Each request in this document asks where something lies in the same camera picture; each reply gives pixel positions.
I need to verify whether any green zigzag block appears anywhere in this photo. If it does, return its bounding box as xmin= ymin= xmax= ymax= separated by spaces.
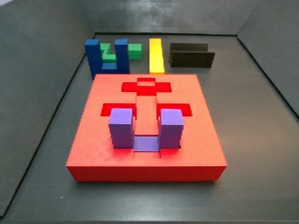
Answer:
xmin=100 ymin=43 xmax=143 ymax=63

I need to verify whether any purple U-shaped block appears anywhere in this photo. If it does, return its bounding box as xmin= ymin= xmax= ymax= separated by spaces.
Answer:
xmin=108 ymin=108 xmax=185 ymax=152

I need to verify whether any red board with slots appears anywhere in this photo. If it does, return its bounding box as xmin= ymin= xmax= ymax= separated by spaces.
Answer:
xmin=67 ymin=74 xmax=227 ymax=182

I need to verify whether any black angle bracket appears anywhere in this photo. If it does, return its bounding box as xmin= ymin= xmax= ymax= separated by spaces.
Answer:
xmin=170 ymin=43 xmax=215 ymax=68

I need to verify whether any blue U-shaped block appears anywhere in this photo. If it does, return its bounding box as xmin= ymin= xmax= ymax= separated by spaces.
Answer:
xmin=84 ymin=38 xmax=130 ymax=78

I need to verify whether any yellow long bar block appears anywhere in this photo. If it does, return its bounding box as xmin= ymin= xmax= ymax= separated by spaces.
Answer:
xmin=150 ymin=38 xmax=165 ymax=74

